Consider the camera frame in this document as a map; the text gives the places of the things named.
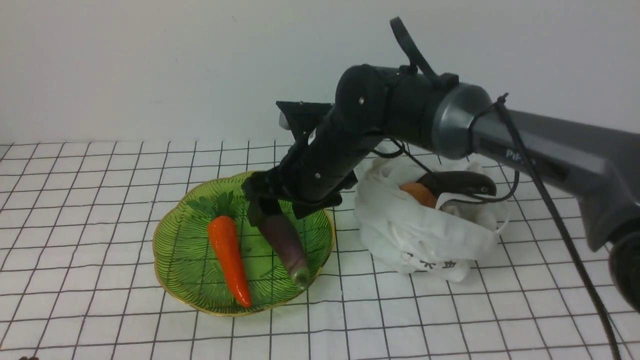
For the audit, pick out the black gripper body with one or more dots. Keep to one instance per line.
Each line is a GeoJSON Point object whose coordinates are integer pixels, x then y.
{"type": "Point", "coordinates": [269, 184]}

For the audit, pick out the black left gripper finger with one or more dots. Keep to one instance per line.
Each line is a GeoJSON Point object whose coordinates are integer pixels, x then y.
{"type": "Point", "coordinates": [259, 209]}

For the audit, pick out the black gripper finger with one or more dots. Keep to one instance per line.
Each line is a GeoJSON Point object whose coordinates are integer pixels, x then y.
{"type": "Point", "coordinates": [302, 209]}

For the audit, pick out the purple eggplant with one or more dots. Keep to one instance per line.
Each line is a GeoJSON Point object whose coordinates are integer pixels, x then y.
{"type": "Point", "coordinates": [285, 241]}

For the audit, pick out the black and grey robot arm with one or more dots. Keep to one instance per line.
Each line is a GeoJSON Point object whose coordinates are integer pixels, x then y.
{"type": "Point", "coordinates": [598, 166]}

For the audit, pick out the white cloth bag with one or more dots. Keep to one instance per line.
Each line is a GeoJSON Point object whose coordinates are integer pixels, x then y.
{"type": "Point", "coordinates": [406, 236]}

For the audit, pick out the orange plastic carrot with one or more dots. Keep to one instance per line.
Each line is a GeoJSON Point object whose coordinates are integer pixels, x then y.
{"type": "Point", "coordinates": [224, 240]}

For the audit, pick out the green leaf-shaped glass plate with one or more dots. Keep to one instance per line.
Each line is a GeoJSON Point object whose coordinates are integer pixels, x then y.
{"type": "Point", "coordinates": [188, 269]}

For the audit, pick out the orange round vegetable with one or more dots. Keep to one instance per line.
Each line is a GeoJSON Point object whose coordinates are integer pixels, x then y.
{"type": "Point", "coordinates": [420, 193]}

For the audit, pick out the white grid tablecloth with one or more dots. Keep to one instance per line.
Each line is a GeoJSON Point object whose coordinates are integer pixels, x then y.
{"type": "Point", "coordinates": [78, 283]}

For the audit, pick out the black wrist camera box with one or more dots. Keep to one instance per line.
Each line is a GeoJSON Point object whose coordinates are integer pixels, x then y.
{"type": "Point", "coordinates": [299, 117]}

